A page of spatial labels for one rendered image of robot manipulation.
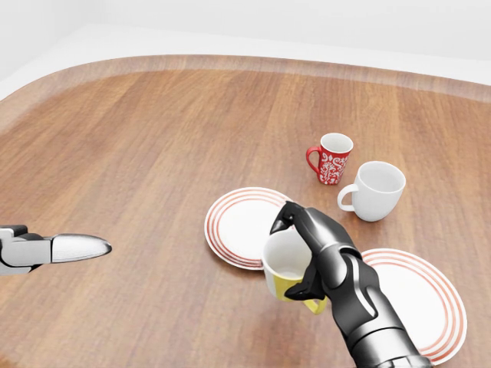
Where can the white plate with red rings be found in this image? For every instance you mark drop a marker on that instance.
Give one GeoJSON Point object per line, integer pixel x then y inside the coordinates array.
{"type": "Point", "coordinates": [238, 226]}
{"type": "Point", "coordinates": [426, 299]}

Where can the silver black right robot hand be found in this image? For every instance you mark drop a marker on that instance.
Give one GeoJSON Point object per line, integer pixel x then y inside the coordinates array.
{"type": "Point", "coordinates": [330, 245]}

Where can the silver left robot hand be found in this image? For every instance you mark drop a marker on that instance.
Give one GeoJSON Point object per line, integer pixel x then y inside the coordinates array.
{"type": "Point", "coordinates": [65, 248]}

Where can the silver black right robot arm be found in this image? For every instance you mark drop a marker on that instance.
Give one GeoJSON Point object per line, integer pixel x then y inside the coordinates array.
{"type": "Point", "coordinates": [391, 347]}

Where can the red patterned mug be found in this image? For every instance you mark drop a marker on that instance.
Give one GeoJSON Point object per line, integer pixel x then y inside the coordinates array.
{"type": "Point", "coordinates": [333, 161]}

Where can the yellow and white mug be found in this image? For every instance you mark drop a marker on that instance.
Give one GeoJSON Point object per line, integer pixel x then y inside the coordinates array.
{"type": "Point", "coordinates": [285, 260]}

